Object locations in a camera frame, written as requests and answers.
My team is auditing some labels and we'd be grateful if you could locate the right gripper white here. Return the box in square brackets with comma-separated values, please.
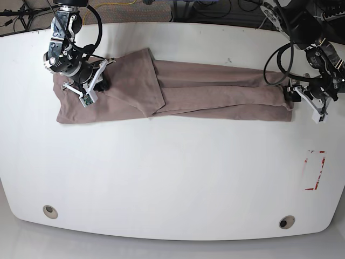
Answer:
[61, 57, 116, 96]

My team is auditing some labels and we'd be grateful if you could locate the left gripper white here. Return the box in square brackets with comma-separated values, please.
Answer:
[283, 78, 333, 113]

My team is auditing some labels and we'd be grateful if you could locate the mauve T-shirt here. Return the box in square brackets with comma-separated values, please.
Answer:
[53, 49, 293, 124]

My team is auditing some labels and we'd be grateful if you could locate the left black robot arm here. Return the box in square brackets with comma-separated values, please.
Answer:
[260, 1, 344, 123]

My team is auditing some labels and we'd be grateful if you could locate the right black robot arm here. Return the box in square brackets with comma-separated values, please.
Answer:
[43, 1, 115, 107]

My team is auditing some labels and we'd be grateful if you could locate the red tape rectangle marking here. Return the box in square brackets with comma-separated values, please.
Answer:
[302, 150, 326, 190]

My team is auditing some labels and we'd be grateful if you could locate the white power strip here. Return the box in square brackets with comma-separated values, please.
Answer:
[321, 3, 344, 22]

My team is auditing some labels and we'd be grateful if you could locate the black tripod stand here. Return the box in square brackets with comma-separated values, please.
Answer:
[1, 1, 51, 33]

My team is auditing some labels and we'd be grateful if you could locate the right grey table grommet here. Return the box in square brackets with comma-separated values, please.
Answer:
[279, 215, 295, 229]

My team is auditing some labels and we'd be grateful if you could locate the grey table grommet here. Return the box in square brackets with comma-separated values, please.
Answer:
[43, 206, 58, 220]
[279, 215, 295, 229]

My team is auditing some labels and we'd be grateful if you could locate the left grey table grommet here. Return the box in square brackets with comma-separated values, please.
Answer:
[43, 206, 58, 220]

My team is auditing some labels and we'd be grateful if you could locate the right wrist green camera board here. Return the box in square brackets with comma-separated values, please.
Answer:
[79, 94, 98, 107]

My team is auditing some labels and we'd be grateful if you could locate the wrist green camera board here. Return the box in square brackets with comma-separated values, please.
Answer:
[79, 94, 98, 107]
[312, 108, 328, 124]

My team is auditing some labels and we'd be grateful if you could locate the left wrist green camera board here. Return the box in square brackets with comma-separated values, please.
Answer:
[312, 108, 328, 124]

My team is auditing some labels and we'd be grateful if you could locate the yellow cable on floor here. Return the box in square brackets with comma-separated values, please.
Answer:
[82, 0, 135, 25]

